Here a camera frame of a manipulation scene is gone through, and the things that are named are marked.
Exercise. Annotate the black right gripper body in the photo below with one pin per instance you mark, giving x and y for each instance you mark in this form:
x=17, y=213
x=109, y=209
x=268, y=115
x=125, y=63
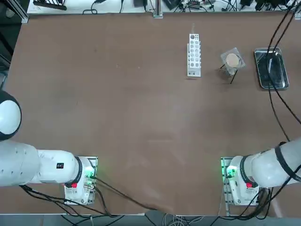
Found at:
x=279, y=2

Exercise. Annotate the glass test tube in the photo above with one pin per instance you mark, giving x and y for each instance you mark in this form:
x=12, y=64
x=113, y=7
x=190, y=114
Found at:
x=192, y=29

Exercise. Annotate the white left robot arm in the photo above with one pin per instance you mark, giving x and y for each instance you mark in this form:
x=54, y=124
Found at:
x=47, y=169

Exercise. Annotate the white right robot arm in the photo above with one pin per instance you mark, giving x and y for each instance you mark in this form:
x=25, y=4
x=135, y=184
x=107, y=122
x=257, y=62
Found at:
x=265, y=164

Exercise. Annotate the steel tray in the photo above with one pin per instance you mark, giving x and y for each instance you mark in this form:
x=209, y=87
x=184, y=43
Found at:
x=279, y=70

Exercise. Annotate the red black power strip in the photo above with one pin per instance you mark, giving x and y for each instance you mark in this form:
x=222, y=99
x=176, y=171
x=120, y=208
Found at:
x=194, y=2

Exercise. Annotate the white test tube rack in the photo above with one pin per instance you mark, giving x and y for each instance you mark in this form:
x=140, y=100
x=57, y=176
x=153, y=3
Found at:
x=194, y=56

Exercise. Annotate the large black ridged power supply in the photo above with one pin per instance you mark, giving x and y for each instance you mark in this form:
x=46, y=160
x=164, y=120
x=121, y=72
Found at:
x=172, y=3

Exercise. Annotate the slim black power adapter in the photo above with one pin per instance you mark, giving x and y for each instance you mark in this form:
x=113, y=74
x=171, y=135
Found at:
x=140, y=2

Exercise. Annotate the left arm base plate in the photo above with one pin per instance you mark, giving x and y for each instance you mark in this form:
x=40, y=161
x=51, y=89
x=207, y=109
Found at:
x=95, y=161

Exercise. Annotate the aluminium corner rail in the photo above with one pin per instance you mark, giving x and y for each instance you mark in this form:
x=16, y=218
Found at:
x=22, y=17

